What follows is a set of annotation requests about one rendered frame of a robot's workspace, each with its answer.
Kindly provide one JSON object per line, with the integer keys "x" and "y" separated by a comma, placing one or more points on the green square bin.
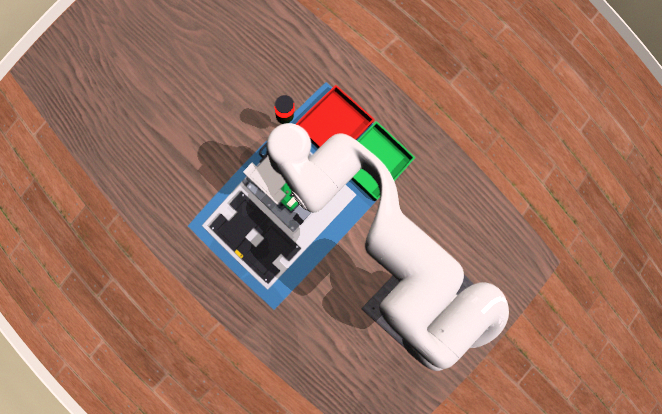
{"x": 385, "y": 147}

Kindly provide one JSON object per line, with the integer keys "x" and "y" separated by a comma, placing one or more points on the green circuit board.
{"x": 289, "y": 200}

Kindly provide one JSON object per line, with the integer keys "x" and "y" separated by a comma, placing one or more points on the red bin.
{"x": 335, "y": 113}

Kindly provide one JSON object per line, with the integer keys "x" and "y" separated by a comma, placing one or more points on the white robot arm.
{"x": 428, "y": 276}

